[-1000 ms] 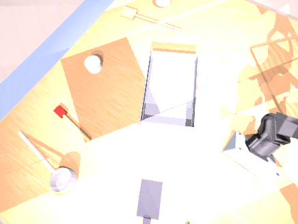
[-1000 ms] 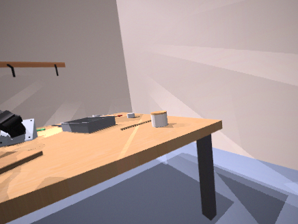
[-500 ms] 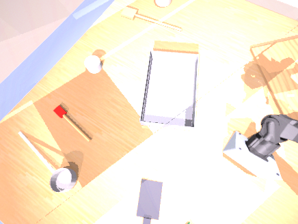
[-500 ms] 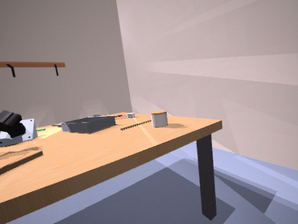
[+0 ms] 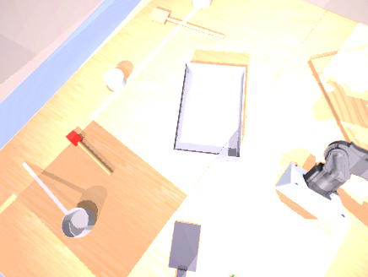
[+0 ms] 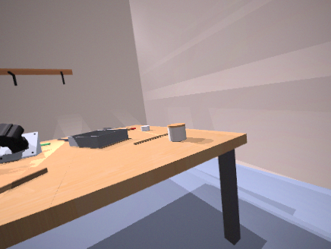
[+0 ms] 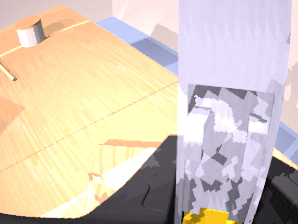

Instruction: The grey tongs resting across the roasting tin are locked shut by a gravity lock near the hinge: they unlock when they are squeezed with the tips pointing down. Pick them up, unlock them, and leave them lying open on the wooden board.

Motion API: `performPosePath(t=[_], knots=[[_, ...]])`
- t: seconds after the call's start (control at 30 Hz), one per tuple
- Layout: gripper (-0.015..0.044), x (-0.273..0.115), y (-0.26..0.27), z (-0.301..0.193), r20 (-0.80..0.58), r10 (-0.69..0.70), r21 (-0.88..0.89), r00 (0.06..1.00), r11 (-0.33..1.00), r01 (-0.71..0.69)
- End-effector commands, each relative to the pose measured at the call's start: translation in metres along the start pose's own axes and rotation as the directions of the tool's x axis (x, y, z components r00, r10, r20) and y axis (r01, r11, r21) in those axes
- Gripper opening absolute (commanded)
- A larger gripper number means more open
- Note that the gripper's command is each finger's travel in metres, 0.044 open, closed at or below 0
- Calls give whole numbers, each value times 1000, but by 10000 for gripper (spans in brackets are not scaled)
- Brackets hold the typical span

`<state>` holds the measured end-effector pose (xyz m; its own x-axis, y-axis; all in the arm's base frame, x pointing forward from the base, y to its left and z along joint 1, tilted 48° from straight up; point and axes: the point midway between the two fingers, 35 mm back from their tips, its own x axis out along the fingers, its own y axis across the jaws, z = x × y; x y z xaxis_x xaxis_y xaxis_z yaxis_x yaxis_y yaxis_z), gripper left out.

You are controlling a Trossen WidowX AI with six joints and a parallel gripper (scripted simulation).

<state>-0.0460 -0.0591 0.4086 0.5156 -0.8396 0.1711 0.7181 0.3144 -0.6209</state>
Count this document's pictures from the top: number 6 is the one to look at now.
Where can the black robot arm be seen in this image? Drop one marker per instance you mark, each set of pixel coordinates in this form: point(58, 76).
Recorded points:
point(10, 137)

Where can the light wooden board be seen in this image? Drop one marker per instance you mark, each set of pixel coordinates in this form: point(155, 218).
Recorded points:
point(10, 178)

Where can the white jar with wooden lid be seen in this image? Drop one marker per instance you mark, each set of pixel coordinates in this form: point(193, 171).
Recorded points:
point(177, 132)

